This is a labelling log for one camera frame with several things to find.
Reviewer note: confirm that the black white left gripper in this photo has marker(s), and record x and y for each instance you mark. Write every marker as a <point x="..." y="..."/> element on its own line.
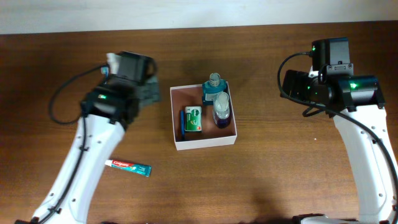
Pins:
<point x="148" y="92"/>

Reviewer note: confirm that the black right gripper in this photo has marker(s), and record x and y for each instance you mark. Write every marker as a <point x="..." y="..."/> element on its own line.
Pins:
<point x="300" y="79"/>

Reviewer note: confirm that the blue disposable razor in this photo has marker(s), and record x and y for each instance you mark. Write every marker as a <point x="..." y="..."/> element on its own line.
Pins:
<point x="182" y="125"/>

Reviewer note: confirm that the green Dettol soap box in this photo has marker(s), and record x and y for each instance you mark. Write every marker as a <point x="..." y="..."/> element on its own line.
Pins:
<point x="193" y="119"/>

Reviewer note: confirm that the teal mouthwash bottle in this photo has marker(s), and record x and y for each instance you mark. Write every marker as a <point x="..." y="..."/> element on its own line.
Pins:
<point x="212" y="87"/>

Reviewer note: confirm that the purple pump soap bottle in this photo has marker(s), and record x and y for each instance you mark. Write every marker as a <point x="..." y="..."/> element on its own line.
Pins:
<point x="221" y="110"/>

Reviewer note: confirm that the blue white toothbrush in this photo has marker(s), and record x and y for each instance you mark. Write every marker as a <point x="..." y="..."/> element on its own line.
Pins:
<point x="105" y="70"/>

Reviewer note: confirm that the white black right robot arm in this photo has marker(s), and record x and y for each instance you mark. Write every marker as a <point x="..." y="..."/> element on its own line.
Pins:
<point x="357" y="107"/>

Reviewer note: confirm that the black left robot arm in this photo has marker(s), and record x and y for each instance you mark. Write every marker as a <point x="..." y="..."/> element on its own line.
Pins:
<point x="105" y="115"/>

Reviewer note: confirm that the toothpaste tube under gripper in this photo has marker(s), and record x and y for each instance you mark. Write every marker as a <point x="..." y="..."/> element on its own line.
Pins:
<point x="140" y="169"/>

